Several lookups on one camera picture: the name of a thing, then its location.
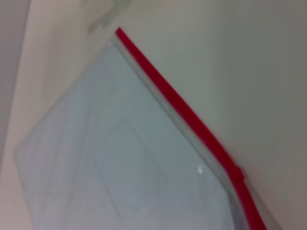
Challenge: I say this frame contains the red zip slider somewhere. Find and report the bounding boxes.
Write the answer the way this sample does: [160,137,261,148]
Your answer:
[231,165,246,183]

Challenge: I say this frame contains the clear document bag red zip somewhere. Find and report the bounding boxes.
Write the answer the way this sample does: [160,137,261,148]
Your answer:
[15,26,268,230]

